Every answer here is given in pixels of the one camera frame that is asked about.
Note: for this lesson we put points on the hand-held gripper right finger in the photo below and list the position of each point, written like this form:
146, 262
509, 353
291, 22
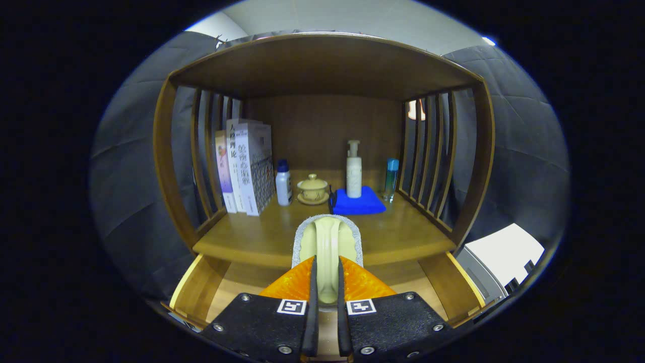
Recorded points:
343, 322

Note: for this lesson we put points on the blue folded cloth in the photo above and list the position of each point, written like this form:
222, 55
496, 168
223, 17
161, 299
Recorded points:
359, 205

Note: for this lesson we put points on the wooden countertop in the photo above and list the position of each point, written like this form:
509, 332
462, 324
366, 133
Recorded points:
252, 237

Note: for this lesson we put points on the purple book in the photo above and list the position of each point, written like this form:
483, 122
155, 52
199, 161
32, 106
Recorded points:
224, 171

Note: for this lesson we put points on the wooden drawer with black knob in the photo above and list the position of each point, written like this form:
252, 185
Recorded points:
201, 287

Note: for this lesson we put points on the cream scrub brush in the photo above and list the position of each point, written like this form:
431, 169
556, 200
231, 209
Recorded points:
327, 242

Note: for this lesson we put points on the brown wooden cabinet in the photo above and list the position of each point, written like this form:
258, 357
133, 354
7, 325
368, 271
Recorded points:
322, 65

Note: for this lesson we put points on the slim blue bottle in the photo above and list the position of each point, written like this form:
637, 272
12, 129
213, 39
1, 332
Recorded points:
391, 179

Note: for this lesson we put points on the white appliance box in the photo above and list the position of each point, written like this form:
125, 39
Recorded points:
504, 252

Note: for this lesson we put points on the small ceiling light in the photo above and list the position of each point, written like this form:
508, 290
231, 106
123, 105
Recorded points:
488, 41

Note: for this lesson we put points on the white pump bottle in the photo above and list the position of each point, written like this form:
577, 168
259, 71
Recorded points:
353, 174

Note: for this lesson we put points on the white bottle with blue cap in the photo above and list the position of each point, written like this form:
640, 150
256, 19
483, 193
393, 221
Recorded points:
283, 186

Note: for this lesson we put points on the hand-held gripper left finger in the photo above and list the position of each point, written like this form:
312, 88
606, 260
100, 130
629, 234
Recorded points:
311, 322

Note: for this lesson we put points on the white patterned thick book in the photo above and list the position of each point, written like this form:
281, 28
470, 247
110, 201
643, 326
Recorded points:
252, 166

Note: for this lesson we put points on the black backdrop cloth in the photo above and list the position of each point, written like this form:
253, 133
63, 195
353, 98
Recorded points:
136, 166

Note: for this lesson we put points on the yellow lidded teacup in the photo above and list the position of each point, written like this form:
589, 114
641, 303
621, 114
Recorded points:
312, 189

